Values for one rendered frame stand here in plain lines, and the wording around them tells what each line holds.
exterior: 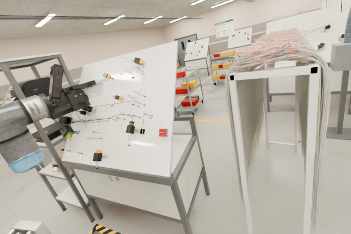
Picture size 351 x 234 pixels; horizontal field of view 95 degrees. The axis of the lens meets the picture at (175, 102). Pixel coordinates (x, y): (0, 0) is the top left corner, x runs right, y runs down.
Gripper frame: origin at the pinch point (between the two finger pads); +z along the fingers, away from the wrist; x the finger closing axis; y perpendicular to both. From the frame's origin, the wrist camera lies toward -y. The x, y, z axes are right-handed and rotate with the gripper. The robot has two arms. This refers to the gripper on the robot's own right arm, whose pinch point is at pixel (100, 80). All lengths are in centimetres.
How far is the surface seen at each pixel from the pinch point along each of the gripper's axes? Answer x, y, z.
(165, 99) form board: -24, 26, 50
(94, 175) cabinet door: -97, 75, 2
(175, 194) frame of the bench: -19, 88, 24
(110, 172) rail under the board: -65, 66, 6
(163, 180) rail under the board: -18, 72, 19
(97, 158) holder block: -67, 51, 3
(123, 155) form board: -54, 56, 16
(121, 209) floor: -123, 143, 15
